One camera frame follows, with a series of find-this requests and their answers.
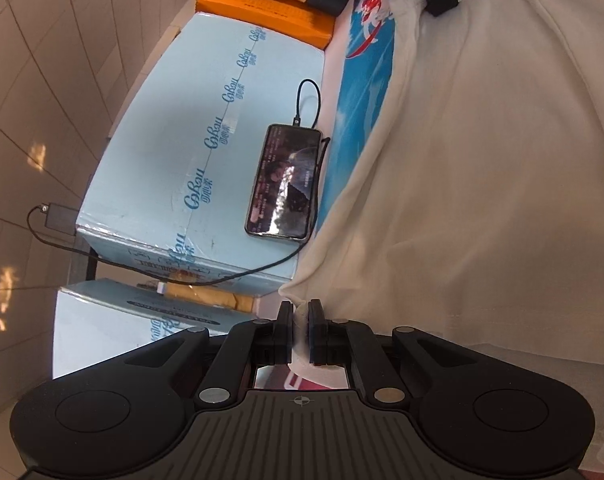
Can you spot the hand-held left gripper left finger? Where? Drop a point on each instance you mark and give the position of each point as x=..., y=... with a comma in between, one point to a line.
x=286, y=330

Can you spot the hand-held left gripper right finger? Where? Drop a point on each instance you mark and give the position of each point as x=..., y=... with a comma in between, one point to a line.
x=316, y=330

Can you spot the cream white garment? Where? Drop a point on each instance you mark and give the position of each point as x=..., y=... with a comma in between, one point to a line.
x=482, y=185

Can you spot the black smartphone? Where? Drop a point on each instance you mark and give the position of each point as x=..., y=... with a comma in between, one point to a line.
x=282, y=185

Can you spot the light blue cardboard box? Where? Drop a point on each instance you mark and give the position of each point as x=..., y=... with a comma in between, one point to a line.
x=182, y=135
x=107, y=320

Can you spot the black charger adapter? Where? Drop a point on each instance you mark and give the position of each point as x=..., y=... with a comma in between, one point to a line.
x=59, y=217

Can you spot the orange cardboard box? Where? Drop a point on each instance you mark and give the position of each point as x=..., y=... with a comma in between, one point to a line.
x=262, y=15

